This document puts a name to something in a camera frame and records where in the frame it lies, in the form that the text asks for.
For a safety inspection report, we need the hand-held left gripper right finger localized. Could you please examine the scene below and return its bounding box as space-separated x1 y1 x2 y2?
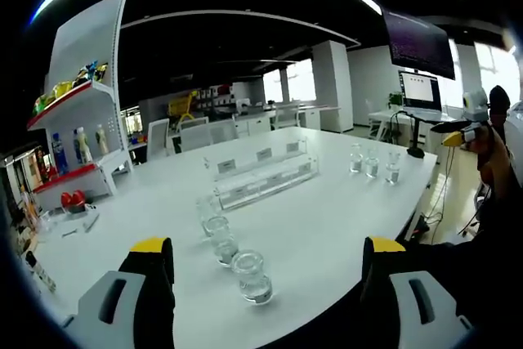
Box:
359 235 477 349

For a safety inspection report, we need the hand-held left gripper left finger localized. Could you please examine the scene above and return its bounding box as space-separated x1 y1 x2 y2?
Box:
60 236 177 349

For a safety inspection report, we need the clear acrylic reagent rack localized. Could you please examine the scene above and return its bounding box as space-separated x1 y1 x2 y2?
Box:
201 135 320 211

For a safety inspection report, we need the white labelled bottle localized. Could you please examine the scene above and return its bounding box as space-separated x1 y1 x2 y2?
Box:
25 250 57 293

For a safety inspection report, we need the large blue drink bottle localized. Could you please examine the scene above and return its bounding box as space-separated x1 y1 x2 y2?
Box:
50 132 69 176

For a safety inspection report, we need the white drink bottle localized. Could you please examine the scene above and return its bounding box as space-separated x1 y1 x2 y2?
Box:
77 127 94 164

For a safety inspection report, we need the pale green-label drink bottle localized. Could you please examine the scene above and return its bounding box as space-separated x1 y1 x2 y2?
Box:
95 123 110 157

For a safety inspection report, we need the open laptop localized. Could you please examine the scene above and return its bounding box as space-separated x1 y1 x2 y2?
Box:
397 69 444 118

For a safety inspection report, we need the dark monitor screen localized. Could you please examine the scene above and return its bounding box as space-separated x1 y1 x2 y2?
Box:
381 7 457 81

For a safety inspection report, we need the red round object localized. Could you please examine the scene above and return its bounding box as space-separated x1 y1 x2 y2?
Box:
60 190 87 214

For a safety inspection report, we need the white chair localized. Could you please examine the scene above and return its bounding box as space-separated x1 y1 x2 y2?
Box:
178 116 212 153
209 119 239 145
145 118 171 159

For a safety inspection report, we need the white shelf with red trim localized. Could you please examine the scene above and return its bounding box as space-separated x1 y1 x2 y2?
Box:
25 0 135 212

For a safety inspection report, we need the yellow shopping cart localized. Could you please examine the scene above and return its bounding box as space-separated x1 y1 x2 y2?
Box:
166 92 198 120

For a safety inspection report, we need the row of colourful snack packets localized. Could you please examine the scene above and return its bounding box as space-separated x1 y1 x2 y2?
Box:
32 60 110 117

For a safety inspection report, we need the black cable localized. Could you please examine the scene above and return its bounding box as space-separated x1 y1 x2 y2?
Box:
422 146 455 223

